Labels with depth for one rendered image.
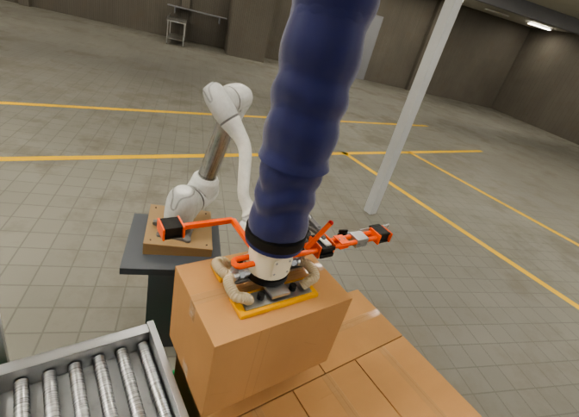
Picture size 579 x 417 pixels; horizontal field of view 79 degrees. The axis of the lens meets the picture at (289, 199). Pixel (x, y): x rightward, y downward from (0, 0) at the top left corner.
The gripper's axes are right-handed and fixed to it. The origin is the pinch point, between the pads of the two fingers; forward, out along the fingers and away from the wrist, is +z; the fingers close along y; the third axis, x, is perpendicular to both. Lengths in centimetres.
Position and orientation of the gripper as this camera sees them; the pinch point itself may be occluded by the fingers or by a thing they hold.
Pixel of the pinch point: (322, 245)
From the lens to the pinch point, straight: 151.2
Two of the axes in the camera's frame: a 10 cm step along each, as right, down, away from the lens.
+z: 5.3, 5.1, -6.8
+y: -2.3, 8.6, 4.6
